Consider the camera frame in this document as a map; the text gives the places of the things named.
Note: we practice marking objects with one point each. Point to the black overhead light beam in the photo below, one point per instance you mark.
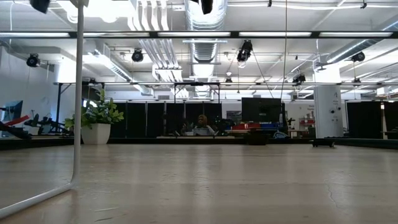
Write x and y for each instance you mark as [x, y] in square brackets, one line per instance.
[234, 34]

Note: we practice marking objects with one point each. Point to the white round column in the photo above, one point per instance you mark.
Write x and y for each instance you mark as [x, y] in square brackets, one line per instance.
[328, 109]

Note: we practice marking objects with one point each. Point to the black hanging camera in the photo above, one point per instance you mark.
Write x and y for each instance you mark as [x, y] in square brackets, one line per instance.
[245, 49]

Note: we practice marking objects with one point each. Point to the black partition panels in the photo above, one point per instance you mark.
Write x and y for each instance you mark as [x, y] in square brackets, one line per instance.
[363, 118]
[136, 118]

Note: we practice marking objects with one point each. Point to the black ceiling spotlight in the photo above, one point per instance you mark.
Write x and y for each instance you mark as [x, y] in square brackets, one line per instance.
[299, 78]
[32, 60]
[137, 55]
[358, 57]

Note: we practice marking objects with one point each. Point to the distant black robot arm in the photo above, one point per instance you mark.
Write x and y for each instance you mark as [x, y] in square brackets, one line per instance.
[51, 124]

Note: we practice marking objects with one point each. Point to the green plant in white pot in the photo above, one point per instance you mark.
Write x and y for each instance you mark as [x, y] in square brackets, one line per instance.
[96, 133]

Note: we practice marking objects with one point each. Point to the black television screen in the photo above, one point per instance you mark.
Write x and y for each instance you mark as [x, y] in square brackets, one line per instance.
[261, 109]

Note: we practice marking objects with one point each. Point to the small plant in white pot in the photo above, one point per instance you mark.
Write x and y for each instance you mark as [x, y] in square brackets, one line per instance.
[34, 129]

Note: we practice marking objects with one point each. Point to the black table frame rail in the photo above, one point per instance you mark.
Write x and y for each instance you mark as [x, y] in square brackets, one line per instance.
[46, 143]

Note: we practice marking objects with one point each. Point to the white metal frame leg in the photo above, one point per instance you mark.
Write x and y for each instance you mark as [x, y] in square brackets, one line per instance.
[77, 93]

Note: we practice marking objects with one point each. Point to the tilted computer monitor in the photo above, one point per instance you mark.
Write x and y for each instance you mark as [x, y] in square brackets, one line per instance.
[14, 109]

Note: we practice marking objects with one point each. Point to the person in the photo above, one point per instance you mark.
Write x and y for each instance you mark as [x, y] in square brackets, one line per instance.
[202, 124]

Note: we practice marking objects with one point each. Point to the red and blue bins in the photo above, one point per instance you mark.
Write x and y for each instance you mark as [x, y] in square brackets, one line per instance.
[248, 126]

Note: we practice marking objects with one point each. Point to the silver ceiling air duct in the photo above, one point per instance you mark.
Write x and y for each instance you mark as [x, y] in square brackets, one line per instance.
[205, 25]
[351, 49]

